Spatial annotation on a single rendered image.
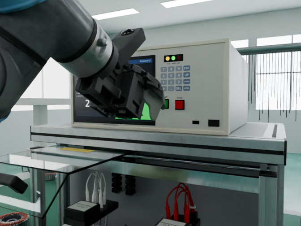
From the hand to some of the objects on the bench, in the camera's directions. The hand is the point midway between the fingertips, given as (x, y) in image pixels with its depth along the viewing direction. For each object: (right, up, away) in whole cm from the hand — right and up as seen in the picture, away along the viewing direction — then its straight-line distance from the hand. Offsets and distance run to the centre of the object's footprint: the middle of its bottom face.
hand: (150, 102), depth 55 cm
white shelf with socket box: (-65, -40, +92) cm, 120 cm away
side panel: (+37, -43, +22) cm, 61 cm away
